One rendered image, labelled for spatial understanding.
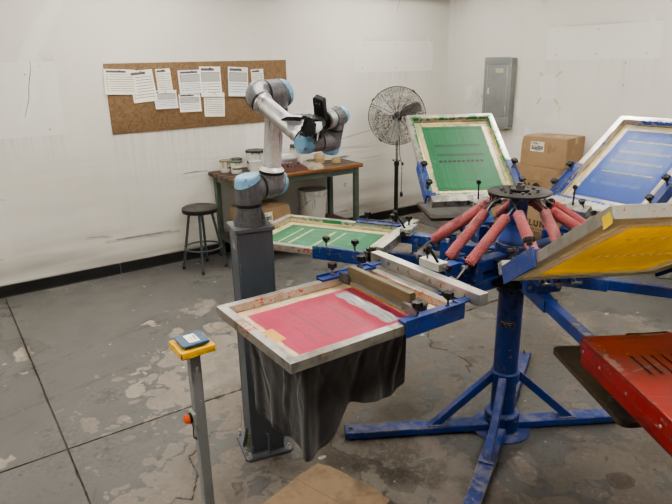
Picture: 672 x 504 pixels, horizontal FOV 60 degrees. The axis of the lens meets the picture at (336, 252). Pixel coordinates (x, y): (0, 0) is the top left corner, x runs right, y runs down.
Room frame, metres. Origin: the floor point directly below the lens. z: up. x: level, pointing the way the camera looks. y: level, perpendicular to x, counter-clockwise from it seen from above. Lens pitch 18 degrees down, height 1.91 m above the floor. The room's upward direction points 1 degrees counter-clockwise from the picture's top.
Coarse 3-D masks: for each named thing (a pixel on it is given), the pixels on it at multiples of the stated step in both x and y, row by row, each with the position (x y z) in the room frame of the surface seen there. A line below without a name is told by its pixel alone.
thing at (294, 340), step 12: (360, 312) 2.14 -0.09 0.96; (396, 312) 2.14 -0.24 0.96; (372, 324) 2.03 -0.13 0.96; (384, 324) 2.03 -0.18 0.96; (288, 336) 1.94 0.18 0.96; (300, 336) 1.94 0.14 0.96; (336, 336) 1.93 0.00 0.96; (348, 336) 1.93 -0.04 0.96; (300, 348) 1.85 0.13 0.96; (312, 348) 1.84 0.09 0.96
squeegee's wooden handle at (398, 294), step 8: (352, 272) 2.38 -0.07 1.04; (360, 272) 2.34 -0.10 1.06; (368, 272) 2.32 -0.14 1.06; (352, 280) 2.38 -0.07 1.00; (360, 280) 2.33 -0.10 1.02; (368, 280) 2.29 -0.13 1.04; (376, 280) 2.24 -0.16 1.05; (384, 280) 2.22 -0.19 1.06; (368, 288) 2.29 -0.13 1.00; (376, 288) 2.24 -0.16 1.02; (384, 288) 2.20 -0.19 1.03; (392, 288) 2.16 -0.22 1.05; (400, 288) 2.13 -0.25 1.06; (384, 296) 2.20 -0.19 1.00; (392, 296) 2.16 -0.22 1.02; (400, 296) 2.12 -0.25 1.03; (408, 296) 2.08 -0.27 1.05; (400, 304) 2.12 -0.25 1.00
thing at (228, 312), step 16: (384, 272) 2.51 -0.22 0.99; (288, 288) 2.33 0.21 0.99; (304, 288) 2.34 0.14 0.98; (320, 288) 2.39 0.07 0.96; (416, 288) 2.30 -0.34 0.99; (224, 304) 2.17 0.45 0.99; (240, 304) 2.17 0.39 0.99; (256, 304) 2.21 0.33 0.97; (432, 304) 2.21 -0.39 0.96; (224, 320) 2.09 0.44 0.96; (240, 320) 2.01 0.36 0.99; (256, 336) 1.88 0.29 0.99; (368, 336) 1.86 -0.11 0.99; (384, 336) 1.89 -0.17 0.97; (272, 352) 1.77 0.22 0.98; (288, 352) 1.75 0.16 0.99; (320, 352) 1.75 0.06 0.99; (336, 352) 1.77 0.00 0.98; (352, 352) 1.81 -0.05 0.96; (288, 368) 1.68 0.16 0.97; (304, 368) 1.70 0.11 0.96
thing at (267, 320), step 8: (352, 288) 2.41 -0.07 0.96; (320, 296) 2.32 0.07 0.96; (328, 296) 2.32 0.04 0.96; (336, 296) 2.32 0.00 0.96; (360, 296) 2.31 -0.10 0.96; (368, 296) 2.31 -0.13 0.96; (296, 304) 2.24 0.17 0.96; (304, 304) 2.24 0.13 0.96; (344, 304) 2.23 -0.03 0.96; (264, 312) 2.16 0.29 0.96; (272, 312) 2.16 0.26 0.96; (280, 312) 2.16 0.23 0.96; (256, 320) 2.09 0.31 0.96; (264, 320) 2.09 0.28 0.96; (272, 320) 2.08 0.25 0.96; (280, 320) 2.08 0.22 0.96; (264, 328) 2.01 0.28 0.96; (272, 328) 2.01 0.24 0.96; (280, 328) 2.01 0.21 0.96; (288, 328) 2.01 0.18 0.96
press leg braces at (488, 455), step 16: (480, 384) 2.70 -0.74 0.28; (528, 384) 2.72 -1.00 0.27; (464, 400) 2.69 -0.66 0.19; (496, 400) 2.58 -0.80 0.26; (544, 400) 2.73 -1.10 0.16; (448, 416) 2.69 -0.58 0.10; (496, 416) 2.52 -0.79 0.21; (560, 416) 2.73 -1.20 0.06; (576, 416) 2.73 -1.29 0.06; (496, 432) 2.47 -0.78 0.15
